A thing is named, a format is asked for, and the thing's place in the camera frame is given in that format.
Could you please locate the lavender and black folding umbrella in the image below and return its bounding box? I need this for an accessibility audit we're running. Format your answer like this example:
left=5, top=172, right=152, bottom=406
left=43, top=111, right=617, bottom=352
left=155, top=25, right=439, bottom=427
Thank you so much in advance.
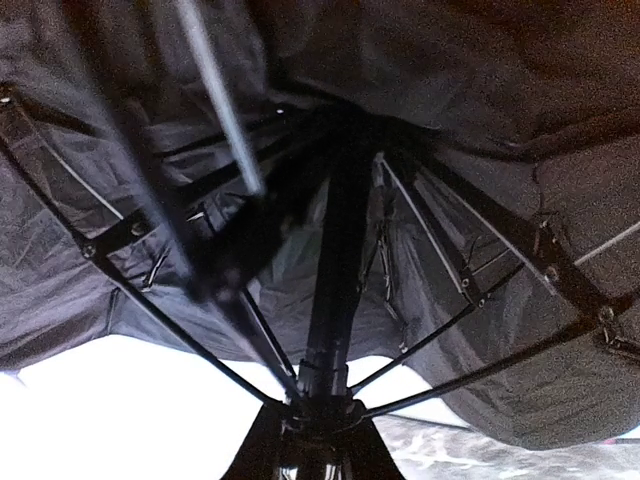
left=1, top=1, right=639, bottom=479

